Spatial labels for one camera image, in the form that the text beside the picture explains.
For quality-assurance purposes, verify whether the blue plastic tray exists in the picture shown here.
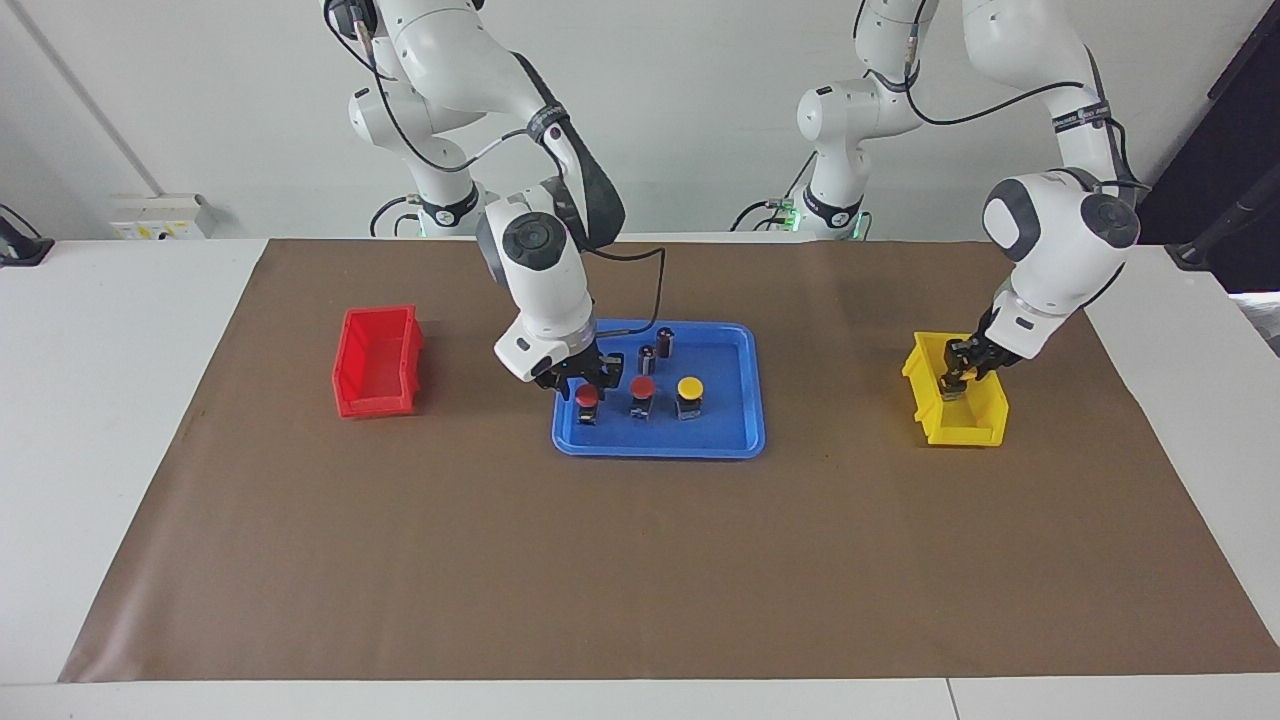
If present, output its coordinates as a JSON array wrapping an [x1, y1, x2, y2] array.
[[552, 319, 767, 460]]

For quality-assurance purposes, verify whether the yellow plastic bin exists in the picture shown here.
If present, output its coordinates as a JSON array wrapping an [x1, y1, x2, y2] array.
[[902, 332, 1010, 447]]

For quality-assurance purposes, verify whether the brown paper mat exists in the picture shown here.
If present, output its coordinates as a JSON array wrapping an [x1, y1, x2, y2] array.
[[58, 238, 1280, 684]]

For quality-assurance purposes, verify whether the red plastic bin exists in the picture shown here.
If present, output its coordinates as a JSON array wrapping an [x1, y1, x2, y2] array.
[[332, 305, 425, 419]]

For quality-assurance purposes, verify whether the black backdrop panel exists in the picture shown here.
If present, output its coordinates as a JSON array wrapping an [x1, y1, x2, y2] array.
[[1137, 0, 1280, 294]]

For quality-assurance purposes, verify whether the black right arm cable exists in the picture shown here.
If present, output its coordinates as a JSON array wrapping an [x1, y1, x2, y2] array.
[[325, 0, 669, 336]]

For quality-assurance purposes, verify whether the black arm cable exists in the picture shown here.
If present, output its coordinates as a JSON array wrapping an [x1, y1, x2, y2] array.
[[325, 0, 669, 336], [853, 0, 1151, 196]]

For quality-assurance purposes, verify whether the black left base cable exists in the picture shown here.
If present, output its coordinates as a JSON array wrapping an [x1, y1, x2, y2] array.
[[730, 150, 816, 233]]

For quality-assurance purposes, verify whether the black base cable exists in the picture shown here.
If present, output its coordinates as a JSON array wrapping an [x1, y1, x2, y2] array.
[[730, 150, 816, 233], [370, 195, 526, 238]]

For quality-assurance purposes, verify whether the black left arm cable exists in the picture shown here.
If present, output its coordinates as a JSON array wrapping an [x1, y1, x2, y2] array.
[[853, 0, 1151, 196]]

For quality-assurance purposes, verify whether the black right base cable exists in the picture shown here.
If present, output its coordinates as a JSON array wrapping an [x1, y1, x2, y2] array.
[[370, 195, 526, 238]]

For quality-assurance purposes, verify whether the black camera stand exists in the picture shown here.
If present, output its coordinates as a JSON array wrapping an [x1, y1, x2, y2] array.
[[1165, 190, 1280, 273]]

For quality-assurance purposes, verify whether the white wall socket box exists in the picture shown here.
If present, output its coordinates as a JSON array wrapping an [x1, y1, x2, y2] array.
[[108, 193, 216, 241]]

